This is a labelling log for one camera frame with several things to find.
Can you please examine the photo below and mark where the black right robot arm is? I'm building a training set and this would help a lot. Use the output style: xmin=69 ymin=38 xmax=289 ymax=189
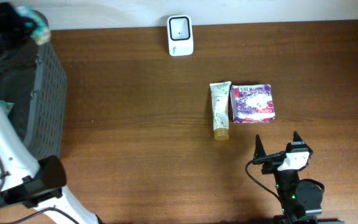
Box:
xmin=245 ymin=132 xmax=342 ymax=224

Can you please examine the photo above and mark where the white cream tube gold cap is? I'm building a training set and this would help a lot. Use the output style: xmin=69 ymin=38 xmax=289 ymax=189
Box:
xmin=209 ymin=81 xmax=231 ymax=141

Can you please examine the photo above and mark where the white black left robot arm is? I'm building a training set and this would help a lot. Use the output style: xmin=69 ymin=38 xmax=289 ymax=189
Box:
xmin=0 ymin=2 xmax=100 ymax=223

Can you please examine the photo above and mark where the teal snack bag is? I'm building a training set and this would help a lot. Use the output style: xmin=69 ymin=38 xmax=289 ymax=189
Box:
xmin=16 ymin=6 xmax=51 ymax=45

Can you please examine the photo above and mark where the white barcode scanner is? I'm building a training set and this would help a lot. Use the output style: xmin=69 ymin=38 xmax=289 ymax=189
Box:
xmin=167 ymin=15 xmax=194 ymax=57

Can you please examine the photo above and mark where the grey plastic mesh basket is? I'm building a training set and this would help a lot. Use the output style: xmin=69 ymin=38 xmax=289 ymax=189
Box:
xmin=0 ymin=37 xmax=68 ymax=160

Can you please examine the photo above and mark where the purple tissue pack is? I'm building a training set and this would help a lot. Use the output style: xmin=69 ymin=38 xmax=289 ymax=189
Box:
xmin=230 ymin=84 xmax=275 ymax=123

